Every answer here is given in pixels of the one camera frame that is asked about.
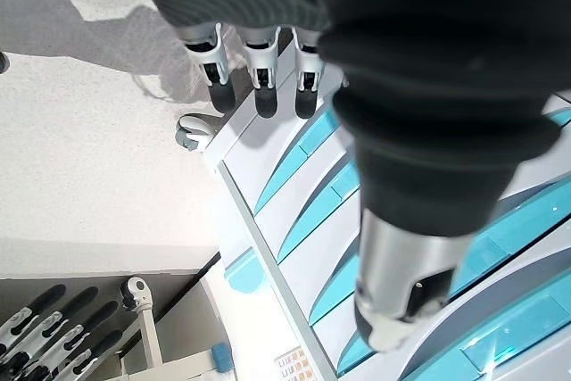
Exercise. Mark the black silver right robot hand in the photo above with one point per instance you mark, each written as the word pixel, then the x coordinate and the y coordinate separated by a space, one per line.
pixel 53 332

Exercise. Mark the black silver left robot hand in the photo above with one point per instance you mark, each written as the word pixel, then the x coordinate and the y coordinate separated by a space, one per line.
pixel 424 64

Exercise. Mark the blue front cart drawer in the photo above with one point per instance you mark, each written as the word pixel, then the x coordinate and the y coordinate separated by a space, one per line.
pixel 312 220

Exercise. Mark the bed caster wheel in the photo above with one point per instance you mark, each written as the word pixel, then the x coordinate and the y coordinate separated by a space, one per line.
pixel 135 292

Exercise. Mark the blue bed corner bumper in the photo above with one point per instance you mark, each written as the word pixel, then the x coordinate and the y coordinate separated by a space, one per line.
pixel 220 356

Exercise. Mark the white blue medical cart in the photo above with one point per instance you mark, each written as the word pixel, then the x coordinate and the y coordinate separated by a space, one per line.
pixel 250 140

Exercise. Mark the light blue plastic bin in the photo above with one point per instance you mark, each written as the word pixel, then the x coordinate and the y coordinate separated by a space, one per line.
pixel 245 271

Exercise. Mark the cart caster wheel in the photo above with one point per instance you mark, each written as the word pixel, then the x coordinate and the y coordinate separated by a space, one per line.
pixel 192 129

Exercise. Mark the white lattice basket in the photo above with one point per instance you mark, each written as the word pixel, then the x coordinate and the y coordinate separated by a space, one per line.
pixel 294 365

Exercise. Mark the cream metal bed frame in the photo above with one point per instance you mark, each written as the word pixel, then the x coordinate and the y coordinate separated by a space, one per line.
pixel 149 341

